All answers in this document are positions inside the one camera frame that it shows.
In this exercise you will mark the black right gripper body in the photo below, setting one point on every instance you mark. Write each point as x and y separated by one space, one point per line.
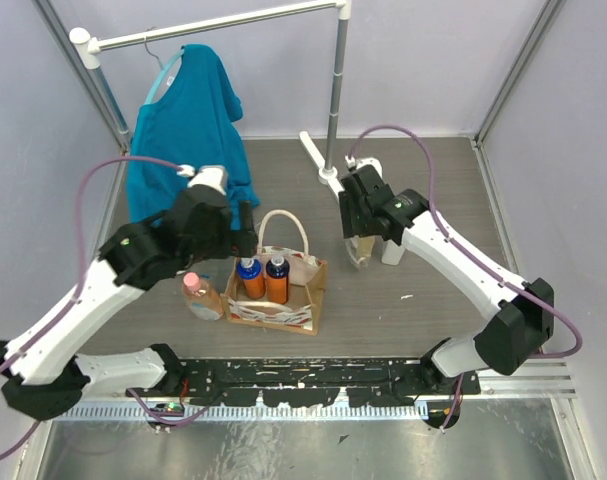
354 218

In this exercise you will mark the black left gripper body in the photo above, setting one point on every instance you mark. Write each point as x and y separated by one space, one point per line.
240 240

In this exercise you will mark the clear bottle white cap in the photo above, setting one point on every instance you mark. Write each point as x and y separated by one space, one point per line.
359 250

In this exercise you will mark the white bottle grey cap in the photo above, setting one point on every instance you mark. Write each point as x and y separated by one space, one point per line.
392 253

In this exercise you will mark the pink cap bottle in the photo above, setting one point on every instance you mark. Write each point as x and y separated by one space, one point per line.
201 298

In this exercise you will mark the white metal clothes rack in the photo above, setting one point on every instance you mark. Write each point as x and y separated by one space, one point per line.
89 48

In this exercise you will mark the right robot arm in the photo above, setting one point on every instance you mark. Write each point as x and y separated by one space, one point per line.
516 312

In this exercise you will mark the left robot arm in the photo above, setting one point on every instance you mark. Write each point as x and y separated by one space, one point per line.
46 375

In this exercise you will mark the burlap canvas bag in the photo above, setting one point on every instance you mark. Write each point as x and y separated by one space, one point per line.
307 285

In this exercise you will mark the dark blue pump bottle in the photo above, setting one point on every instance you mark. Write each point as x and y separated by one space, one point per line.
277 271

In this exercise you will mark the teal t-shirt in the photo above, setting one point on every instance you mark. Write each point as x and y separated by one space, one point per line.
191 121

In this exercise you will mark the light blue clothes hanger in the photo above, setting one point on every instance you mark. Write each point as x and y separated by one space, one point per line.
163 74

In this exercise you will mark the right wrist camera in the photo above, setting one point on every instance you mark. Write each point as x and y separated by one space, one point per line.
354 164

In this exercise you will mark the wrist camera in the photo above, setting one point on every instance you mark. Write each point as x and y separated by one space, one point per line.
354 164
212 176

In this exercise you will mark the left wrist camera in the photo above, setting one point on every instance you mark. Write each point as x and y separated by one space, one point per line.
212 176

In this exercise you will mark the white cable duct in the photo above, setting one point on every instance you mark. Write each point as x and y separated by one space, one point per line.
128 411

